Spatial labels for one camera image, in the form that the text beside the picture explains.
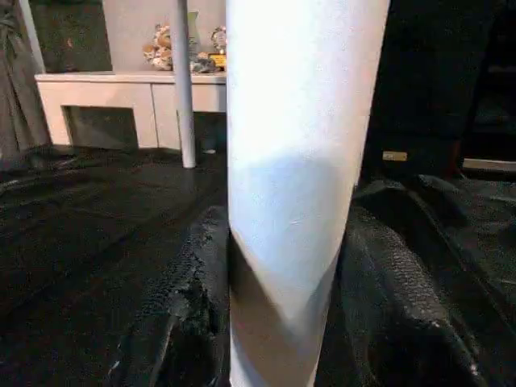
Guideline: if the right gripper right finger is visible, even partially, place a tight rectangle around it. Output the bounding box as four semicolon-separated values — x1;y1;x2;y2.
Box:
314;206;493;387

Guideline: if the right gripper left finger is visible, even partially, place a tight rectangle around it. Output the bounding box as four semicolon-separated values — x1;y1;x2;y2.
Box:
109;206;235;387

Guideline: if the white plastic table leg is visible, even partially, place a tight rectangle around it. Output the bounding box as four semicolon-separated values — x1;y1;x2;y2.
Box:
172;0;199;170
224;0;393;387

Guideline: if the black table mat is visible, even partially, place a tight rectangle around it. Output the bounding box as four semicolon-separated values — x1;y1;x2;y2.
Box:
0;144;516;387

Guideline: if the white glass door cabinet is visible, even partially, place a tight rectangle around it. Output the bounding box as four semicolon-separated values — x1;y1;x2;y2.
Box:
34;71;228;152

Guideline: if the yellow grey decorative figurine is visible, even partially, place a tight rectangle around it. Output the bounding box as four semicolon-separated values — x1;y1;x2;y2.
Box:
190;27;227;74

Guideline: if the beige decorative figurine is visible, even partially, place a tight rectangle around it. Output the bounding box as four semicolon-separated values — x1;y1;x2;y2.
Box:
144;24;177;72

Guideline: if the grey curtain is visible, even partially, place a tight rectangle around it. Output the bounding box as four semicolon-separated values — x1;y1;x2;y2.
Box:
0;0;51;158

